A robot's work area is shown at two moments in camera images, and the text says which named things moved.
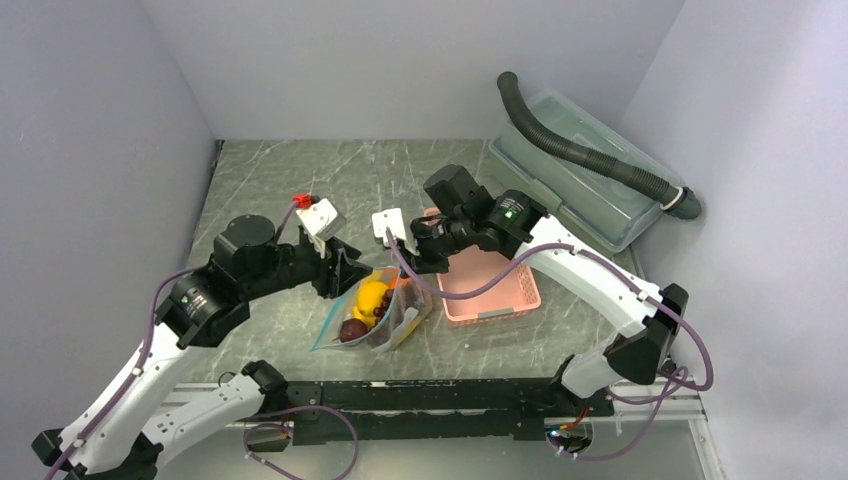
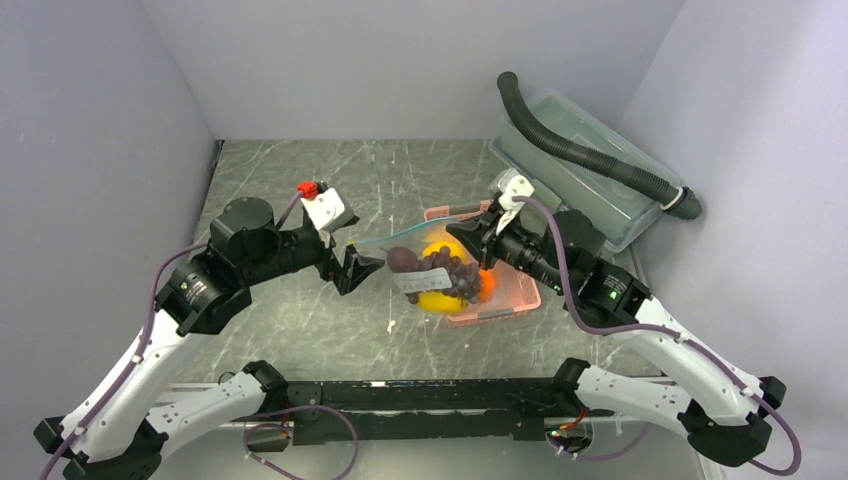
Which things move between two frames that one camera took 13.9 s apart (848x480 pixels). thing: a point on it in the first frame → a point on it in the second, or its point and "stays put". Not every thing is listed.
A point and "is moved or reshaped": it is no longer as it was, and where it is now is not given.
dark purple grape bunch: [378, 311] → [465, 277]
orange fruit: [396, 282] → [487, 284]
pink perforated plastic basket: [470, 269] stays put
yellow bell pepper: [369, 297] is moved or reshaped
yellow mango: [409, 328] → [439, 303]
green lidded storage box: [590, 201] stays put
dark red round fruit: [352, 328] is moved or reshaped
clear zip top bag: [378, 310] → [437, 272]
